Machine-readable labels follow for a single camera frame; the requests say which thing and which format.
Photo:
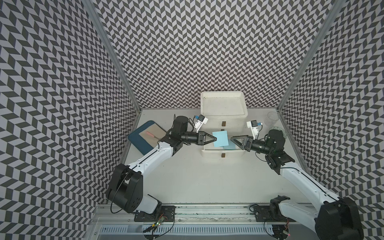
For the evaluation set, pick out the clear drinking glass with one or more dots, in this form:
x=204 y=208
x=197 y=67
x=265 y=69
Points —
x=271 y=119

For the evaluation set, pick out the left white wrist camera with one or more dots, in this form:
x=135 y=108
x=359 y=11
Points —
x=200 y=121

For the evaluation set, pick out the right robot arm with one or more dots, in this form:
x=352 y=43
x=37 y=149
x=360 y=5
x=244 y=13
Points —
x=332 y=218

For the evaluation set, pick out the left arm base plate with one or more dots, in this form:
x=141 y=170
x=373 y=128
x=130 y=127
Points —
x=168 y=212

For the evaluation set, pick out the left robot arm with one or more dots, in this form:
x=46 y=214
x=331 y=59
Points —
x=126 y=187

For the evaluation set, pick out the white three-drawer plastic cabinet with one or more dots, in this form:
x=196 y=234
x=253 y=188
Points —
x=225 y=110

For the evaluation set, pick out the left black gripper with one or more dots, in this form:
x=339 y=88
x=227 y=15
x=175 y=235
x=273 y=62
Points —
x=201 y=138

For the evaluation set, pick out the aluminium front rail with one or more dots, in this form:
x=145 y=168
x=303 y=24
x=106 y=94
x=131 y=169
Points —
x=184 y=214

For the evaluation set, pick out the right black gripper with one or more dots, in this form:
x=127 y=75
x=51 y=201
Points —
x=246 y=142

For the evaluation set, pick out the pink-handled spoon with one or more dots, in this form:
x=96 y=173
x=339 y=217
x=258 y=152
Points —
x=152 y=135

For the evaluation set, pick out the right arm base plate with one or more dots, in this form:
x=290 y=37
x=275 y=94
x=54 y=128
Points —
x=263 y=214

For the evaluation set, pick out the dark blue tray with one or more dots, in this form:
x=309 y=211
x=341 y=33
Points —
x=138 y=141

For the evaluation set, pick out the blue sticky note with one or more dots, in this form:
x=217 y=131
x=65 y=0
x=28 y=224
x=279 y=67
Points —
x=221 y=139
x=230 y=146

